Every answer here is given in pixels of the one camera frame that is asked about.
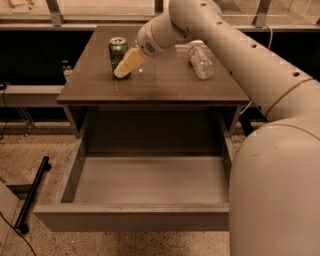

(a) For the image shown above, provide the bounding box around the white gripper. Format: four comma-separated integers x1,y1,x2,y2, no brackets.
114,22,165,79

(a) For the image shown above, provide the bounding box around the green soda can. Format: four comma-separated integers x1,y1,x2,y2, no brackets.
108,37,129,70

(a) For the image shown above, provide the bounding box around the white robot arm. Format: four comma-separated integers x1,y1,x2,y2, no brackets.
114,0,320,256

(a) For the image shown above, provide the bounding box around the brown cabinet with glossy top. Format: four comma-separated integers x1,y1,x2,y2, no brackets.
58,26,248,155

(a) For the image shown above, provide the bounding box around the open grey top drawer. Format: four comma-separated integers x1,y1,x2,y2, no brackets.
32,109,236,233

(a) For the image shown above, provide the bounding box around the clear plastic water bottle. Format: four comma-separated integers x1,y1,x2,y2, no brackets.
188,43,214,80

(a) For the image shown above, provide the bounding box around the small bottle behind cabinet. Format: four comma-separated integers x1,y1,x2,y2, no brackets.
62,60,73,80

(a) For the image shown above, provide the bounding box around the black metal stand leg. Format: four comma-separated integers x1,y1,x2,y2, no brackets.
14,156,51,234

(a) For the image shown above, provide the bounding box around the black floor cable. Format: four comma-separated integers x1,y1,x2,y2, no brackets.
0,210,38,256

